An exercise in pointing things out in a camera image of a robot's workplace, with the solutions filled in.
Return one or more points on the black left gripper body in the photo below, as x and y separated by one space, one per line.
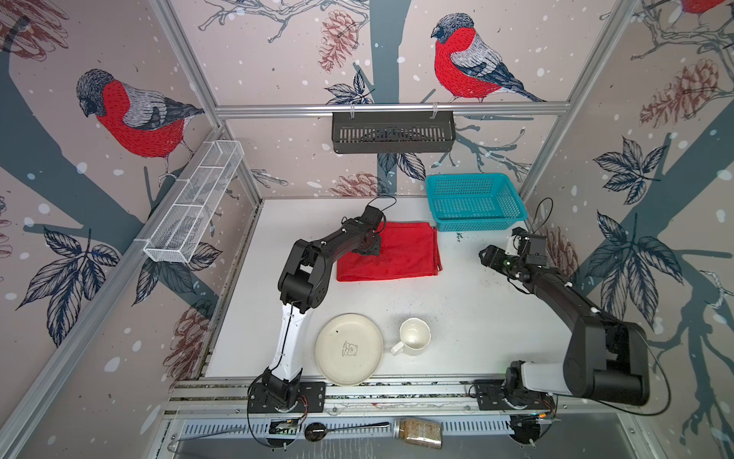
373 248

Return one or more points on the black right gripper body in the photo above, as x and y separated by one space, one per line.
504 262

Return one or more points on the red trousers with striped trim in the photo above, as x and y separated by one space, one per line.
408 250

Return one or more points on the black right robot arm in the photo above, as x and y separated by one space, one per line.
606 359

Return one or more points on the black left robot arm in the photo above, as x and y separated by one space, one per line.
304 283

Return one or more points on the teal plastic basket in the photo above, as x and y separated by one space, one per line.
474 202

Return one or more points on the cream ceramic mug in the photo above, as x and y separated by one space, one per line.
414 337

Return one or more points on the cream round plate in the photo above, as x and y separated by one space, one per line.
349 350

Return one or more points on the glass jar with grains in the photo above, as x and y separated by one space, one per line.
419 432

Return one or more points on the black spoon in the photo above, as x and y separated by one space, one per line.
316 432

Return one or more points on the black hanging wall basket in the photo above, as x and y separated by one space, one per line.
393 132

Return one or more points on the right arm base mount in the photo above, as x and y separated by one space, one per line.
509 393

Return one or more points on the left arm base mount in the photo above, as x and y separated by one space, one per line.
268 394

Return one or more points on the white wire mesh shelf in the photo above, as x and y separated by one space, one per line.
185 223

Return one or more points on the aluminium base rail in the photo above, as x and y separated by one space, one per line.
233 408

